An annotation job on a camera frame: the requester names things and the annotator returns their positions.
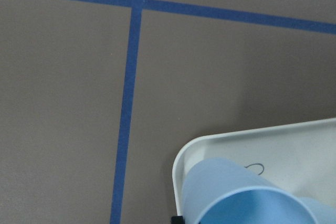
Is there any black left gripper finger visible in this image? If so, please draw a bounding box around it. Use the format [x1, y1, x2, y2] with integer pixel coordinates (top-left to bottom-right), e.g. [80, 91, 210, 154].
[171, 216, 184, 224]

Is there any blue plastic cup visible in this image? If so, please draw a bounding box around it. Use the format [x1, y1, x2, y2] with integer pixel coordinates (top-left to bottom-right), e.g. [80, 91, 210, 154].
[300, 197, 335, 224]
[182, 158, 318, 223]

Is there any cream plastic tray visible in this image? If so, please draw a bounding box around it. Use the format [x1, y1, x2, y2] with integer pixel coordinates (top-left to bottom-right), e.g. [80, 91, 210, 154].
[172, 119, 335, 216]

